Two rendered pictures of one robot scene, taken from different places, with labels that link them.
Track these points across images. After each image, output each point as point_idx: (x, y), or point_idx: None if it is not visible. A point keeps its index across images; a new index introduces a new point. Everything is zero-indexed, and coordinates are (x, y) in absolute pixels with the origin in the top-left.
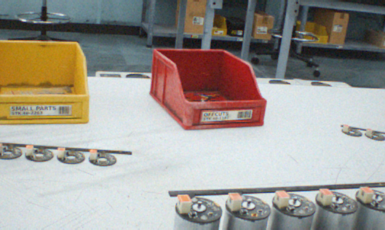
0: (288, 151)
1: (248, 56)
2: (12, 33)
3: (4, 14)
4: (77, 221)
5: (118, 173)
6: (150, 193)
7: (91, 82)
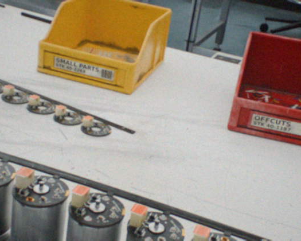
0: None
1: None
2: (277, 12)
3: None
4: None
5: (93, 146)
6: (98, 173)
7: (188, 59)
